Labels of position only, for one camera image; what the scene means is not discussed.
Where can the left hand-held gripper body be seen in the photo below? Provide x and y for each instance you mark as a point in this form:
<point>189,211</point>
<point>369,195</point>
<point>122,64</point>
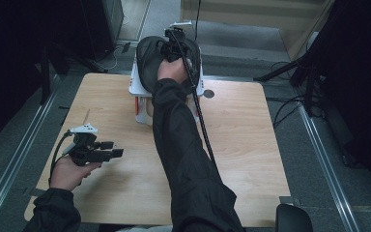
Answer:
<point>85,150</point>

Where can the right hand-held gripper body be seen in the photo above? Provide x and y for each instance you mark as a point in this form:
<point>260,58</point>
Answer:
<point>175,45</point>

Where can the black flip-flop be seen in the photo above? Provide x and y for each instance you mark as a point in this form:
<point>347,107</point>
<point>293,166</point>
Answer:
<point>194,54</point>
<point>148,64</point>

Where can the white two-tier shoe rack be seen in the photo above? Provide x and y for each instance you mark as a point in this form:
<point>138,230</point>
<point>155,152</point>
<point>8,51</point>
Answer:
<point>133,88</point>

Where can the person's right hand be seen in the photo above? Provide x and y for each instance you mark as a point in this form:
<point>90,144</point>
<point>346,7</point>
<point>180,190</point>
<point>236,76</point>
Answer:
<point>172,71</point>

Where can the person's left hand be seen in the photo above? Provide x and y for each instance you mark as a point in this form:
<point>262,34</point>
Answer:
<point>69,175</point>

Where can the small black plug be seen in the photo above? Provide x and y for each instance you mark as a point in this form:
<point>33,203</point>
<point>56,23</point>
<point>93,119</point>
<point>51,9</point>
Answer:
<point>126,47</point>

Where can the round grey table grommet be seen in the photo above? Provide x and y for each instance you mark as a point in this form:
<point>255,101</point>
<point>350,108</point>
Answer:
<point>208,93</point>

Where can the dark grey cabinet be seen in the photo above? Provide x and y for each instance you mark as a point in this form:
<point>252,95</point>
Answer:
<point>114,19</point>

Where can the black metal stand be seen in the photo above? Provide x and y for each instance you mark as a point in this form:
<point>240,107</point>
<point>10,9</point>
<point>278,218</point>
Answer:
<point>45,80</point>

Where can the black tripod stand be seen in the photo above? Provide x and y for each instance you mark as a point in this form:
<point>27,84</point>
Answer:
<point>280,69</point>

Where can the black curtain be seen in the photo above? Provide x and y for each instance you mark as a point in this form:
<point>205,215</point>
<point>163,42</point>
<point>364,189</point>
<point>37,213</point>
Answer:
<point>13,48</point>
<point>360,80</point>

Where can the black rounded object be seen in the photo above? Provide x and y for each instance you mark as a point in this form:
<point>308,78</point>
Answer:
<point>293,219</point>

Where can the metal floor rail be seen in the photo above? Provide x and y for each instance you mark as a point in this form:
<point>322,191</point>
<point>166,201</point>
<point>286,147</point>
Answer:
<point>19,151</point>
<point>328,167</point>

